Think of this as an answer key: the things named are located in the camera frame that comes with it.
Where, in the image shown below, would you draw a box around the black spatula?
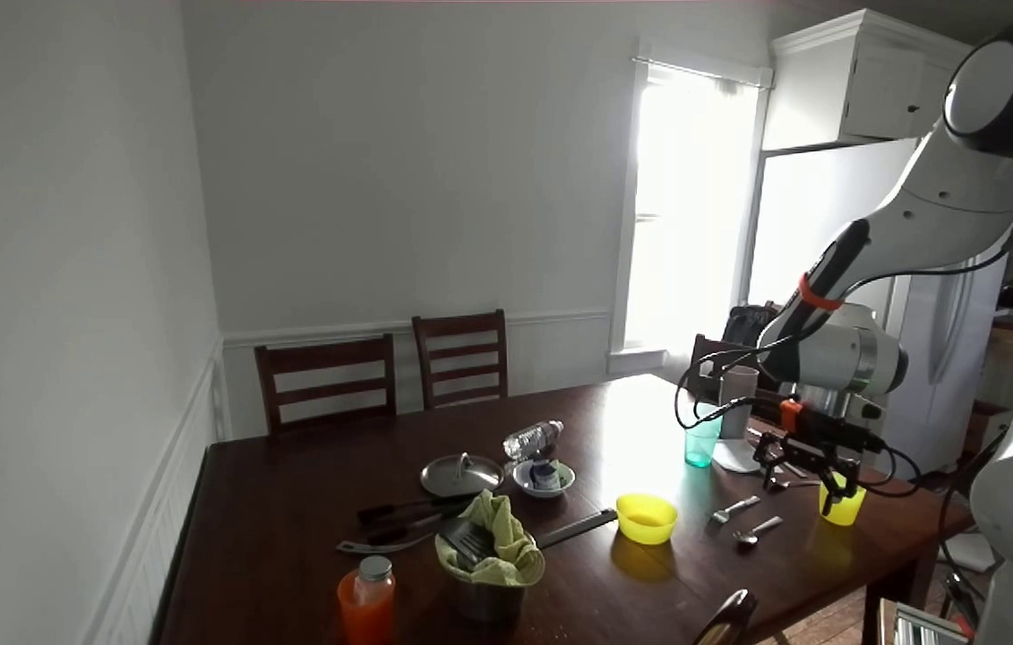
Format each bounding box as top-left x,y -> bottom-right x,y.
438,508 -> 620,569

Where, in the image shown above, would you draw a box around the silver pot lid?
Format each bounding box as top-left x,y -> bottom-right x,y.
419,451 -> 506,500

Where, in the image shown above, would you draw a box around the white wall cabinet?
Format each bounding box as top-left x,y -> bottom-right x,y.
760,8 -> 974,152

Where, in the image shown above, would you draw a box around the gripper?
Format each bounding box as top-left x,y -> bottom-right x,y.
751,409 -> 886,517

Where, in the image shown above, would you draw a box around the dark wooden chair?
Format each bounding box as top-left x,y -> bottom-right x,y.
410,308 -> 510,412
688,332 -> 785,424
253,332 -> 399,437

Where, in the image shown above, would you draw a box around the white refrigerator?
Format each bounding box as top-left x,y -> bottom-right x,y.
746,137 -> 1009,477

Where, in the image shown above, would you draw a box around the grey cup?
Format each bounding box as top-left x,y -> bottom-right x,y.
718,365 -> 760,441

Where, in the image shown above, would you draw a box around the dark rounded chair top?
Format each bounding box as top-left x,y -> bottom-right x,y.
693,588 -> 760,645

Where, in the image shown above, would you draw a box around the small white bowl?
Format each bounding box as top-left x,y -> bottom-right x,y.
511,459 -> 577,500

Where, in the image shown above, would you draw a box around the clear water bottle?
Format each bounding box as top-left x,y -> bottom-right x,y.
502,419 -> 565,462

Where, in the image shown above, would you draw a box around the metal pot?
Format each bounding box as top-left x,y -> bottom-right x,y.
447,564 -> 532,625

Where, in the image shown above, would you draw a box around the yellow cup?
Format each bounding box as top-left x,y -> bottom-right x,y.
819,473 -> 868,528

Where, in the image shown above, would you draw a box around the silver spoon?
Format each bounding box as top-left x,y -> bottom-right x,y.
732,515 -> 785,548

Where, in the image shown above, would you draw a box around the white plate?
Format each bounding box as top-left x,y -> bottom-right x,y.
711,438 -> 768,475

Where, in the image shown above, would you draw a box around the green cloth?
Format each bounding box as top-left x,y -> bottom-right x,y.
434,489 -> 548,589

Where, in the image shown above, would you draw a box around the black bag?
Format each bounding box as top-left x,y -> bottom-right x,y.
720,302 -> 783,352

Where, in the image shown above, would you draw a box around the window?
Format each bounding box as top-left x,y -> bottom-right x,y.
611,38 -> 775,374

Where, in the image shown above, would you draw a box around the silver utensil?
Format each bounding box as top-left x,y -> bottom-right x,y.
744,428 -> 822,494

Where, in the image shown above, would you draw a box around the silver fork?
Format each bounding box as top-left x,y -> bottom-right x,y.
707,494 -> 763,530

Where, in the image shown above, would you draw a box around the black handled tongs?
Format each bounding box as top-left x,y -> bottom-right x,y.
334,514 -> 446,557

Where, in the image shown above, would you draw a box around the yellow bowl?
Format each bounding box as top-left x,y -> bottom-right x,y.
615,493 -> 680,546

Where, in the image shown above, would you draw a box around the orange juice bottle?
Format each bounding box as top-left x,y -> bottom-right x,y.
336,555 -> 398,645

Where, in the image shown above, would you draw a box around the teal plastic cup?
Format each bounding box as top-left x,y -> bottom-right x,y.
683,402 -> 725,469

